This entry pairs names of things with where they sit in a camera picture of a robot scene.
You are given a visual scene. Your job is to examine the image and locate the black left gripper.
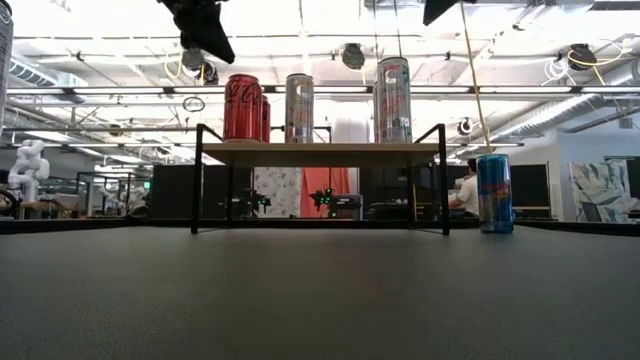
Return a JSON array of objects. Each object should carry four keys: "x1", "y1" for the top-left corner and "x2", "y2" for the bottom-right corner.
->
[{"x1": 158, "y1": 0, "x2": 236, "y2": 65}]

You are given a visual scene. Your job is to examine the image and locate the red Coca-Cola Zero can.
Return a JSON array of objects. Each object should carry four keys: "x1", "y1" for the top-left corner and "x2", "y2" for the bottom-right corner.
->
[
  {"x1": 223, "y1": 73, "x2": 264, "y2": 144},
  {"x1": 260, "y1": 94, "x2": 272, "y2": 144}
]

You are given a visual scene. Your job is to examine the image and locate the white Celsius energy can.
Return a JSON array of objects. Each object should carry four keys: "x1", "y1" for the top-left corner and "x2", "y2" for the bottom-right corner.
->
[{"x1": 375, "y1": 55, "x2": 414, "y2": 144}]

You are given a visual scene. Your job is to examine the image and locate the blue Red Bull can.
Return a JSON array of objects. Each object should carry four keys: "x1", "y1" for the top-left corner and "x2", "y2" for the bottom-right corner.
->
[{"x1": 474, "y1": 153, "x2": 515, "y2": 235}]

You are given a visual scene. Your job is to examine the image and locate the wooden shelf black metal legs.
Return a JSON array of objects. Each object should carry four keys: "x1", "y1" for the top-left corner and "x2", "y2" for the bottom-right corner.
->
[{"x1": 189, "y1": 122, "x2": 451, "y2": 236}]

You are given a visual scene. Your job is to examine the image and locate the black partition panel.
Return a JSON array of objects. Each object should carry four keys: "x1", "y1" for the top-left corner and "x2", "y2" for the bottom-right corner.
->
[
  {"x1": 151, "y1": 164, "x2": 254, "y2": 220},
  {"x1": 509, "y1": 163, "x2": 551, "y2": 209}
]

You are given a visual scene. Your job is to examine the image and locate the floral patterned panel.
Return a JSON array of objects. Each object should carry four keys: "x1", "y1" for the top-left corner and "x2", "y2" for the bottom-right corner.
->
[{"x1": 253, "y1": 167, "x2": 303, "y2": 219}]

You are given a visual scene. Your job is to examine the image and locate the black robot green lights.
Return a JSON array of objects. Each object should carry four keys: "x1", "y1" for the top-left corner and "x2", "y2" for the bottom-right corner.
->
[
  {"x1": 308, "y1": 187, "x2": 364, "y2": 220},
  {"x1": 234, "y1": 189, "x2": 272, "y2": 219}
]

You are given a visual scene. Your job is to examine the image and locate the red panel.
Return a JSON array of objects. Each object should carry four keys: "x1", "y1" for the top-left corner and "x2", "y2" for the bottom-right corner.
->
[{"x1": 299, "y1": 167, "x2": 351, "y2": 219}]

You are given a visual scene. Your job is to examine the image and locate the person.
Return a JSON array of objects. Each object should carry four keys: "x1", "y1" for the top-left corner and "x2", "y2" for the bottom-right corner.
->
[{"x1": 448, "y1": 158, "x2": 480, "y2": 219}]

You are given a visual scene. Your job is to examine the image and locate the abstract painted picture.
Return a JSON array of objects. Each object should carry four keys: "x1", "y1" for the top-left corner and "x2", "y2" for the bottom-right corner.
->
[{"x1": 568, "y1": 159, "x2": 632, "y2": 224}]

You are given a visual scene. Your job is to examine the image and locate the black table mat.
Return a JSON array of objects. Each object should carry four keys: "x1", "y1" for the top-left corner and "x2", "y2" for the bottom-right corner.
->
[{"x1": 0, "y1": 224, "x2": 640, "y2": 360}]

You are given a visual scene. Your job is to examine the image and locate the black ceiling cable reel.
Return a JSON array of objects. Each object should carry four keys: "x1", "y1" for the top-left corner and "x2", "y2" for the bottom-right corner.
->
[
  {"x1": 557, "y1": 42, "x2": 599, "y2": 71},
  {"x1": 341, "y1": 43, "x2": 366, "y2": 71},
  {"x1": 180, "y1": 45, "x2": 220, "y2": 86}
]

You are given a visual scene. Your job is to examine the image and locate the black overhead cable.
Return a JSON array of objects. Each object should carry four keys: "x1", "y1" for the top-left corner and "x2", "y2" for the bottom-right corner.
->
[{"x1": 393, "y1": 0, "x2": 404, "y2": 59}]

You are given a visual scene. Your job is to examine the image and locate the yellow power cord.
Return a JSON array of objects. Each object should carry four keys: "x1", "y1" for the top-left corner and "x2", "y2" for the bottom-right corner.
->
[{"x1": 458, "y1": 0, "x2": 494, "y2": 154}]

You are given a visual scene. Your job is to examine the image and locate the black metal table frame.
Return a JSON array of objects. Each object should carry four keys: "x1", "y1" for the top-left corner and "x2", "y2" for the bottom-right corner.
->
[{"x1": 0, "y1": 218, "x2": 640, "y2": 237}]

